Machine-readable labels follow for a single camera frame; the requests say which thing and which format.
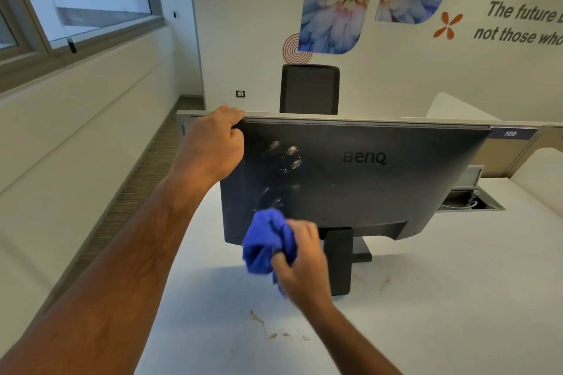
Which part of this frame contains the person's right hand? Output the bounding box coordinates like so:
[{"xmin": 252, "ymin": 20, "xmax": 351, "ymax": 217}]
[{"xmin": 269, "ymin": 219, "xmax": 335, "ymax": 312}]

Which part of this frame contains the person's left hand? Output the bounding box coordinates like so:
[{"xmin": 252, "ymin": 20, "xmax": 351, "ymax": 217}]
[{"xmin": 174, "ymin": 104, "xmax": 247, "ymax": 189}]

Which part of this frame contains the blue microfibre cloth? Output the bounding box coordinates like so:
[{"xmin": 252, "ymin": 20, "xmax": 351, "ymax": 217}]
[{"xmin": 241, "ymin": 208, "xmax": 300, "ymax": 297}]

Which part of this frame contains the black computer monitor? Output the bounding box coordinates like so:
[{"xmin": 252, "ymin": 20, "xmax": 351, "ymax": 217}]
[{"xmin": 219, "ymin": 113, "xmax": 492, "ymax": 296}]

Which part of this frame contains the person's left forearm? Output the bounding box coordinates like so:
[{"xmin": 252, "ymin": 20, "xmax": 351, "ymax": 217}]
[{"xmin": 0, "ymin": 170, "xmax": 221, "ymax": 375}]

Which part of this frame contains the person's right forearm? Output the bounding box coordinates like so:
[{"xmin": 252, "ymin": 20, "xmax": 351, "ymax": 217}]
[{"xmin": 303, "ymin": 297, "xmax": 403, "ymax": 375}]

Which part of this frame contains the black office chair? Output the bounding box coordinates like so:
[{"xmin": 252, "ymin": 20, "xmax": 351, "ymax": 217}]
[{"xmin": 279, "ymin": 64, "xmax": 340, "ymax": 115}]

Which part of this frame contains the purple desk number label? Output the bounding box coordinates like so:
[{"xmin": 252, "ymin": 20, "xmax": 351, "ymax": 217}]
[{"xmin": 489, "ymin": 126, "xmax": 540, "ymax": 140}]

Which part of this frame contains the white curved desk screen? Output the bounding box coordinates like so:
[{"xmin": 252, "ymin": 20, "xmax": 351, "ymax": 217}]
[{"xmin": 510, "ymin": 147, "xmax": 563, "ymax": 209}]

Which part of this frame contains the white cable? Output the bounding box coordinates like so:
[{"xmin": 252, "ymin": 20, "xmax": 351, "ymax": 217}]
[{"xmin": 440, "ymin": 199, "xmax": 479, "ymax": 210}]

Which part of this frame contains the grey desk cable box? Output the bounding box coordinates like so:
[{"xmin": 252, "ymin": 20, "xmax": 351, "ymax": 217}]
[{"xmin": 436, "ymin": 165, "xmax": 506, "ymax": 213}]

